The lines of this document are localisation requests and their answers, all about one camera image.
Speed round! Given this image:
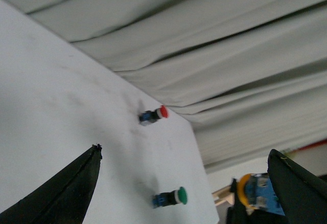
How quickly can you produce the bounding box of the white pleated curtain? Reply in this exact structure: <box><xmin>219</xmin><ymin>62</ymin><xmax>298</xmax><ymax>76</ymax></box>
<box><xmin>6</xmin><ymin>0</ymin><xmax>326</xmax><ymax>172</ymax></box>

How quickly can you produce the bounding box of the yellow push button switch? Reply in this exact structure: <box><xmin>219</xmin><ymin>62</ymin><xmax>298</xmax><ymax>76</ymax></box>
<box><xmin>237</xmin><ymin>173</ymin><xmax>285</xmax><ymax>216</ymax></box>

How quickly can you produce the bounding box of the red push button switch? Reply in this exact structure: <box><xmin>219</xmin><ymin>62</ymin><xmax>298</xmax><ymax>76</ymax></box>
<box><xmin>138</xmin><ymin>105</ymin><xmax>169</xmax><ymax>126</ymax></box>

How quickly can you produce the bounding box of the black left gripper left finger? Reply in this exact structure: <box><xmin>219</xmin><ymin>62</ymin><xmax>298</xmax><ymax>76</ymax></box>
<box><xmin>1</xmin><ymin>144</ymin><xmax>102</xmax><ymax>223</ymax></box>

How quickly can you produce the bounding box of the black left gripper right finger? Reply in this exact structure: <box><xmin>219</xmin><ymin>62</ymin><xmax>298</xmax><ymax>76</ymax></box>
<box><xmin>268</xmin><ymin>149</ymin><xmax>326</xmax><ymax>224</ymax></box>

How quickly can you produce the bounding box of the green push button switch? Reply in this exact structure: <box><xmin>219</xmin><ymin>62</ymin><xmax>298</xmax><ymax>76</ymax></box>
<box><xmin>152</xmin><ymin>186</ymin><xmax>188</xmax><ymax>208</ymax></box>

